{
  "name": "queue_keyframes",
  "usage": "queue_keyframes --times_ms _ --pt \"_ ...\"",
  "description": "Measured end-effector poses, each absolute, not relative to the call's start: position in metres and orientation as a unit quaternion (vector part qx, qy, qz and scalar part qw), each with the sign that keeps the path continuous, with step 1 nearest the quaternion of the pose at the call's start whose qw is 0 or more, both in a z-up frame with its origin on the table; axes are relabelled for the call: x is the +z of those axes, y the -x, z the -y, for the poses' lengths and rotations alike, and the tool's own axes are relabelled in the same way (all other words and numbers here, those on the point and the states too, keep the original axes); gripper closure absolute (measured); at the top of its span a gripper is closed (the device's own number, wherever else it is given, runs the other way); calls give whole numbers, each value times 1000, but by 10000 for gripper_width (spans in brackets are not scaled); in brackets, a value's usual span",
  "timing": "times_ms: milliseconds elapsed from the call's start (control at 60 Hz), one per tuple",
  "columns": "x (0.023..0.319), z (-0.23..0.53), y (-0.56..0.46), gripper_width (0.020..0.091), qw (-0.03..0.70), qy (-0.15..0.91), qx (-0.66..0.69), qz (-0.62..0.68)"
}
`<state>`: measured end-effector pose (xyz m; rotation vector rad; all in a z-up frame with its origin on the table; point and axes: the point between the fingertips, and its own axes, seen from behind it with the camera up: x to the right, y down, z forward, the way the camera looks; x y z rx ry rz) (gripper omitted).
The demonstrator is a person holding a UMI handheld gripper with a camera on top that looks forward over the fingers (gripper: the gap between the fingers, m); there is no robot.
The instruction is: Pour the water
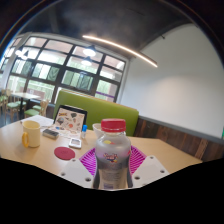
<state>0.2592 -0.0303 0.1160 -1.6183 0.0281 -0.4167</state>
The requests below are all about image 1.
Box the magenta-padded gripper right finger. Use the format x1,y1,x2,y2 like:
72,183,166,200
127,145,170,189

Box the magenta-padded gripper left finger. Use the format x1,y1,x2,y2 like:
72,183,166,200
58,148,98,190

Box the clear red-capped drink bottle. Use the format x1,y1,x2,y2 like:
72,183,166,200
92,118,134,191

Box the small white device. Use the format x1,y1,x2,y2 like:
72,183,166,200
68,137,83,149

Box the flat round red coaster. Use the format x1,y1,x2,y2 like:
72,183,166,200
53,146,76,161

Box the small blue-capped bottle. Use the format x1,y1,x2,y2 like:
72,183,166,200
80,124,88,140

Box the small dark box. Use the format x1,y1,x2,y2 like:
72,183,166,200
41,128,60,140

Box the sticker-covered black laptop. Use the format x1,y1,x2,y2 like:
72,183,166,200
53,104,88,134

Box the green upholstered bench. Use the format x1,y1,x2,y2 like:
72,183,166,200
53,89,140,137

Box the yellow mug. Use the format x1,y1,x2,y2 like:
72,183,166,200
21,120,42,149

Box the wooden chairs with green seats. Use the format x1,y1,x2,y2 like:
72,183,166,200
0,88,50,123

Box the wooden dining table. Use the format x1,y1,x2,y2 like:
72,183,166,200
9,92,41,114

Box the dark pendant lamps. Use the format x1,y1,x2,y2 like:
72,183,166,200
14,44,98,67

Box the long linear ceiling light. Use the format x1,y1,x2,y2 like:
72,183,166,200
82,34,159,69

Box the black-framed window wall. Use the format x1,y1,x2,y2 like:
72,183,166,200
0,35,128,104

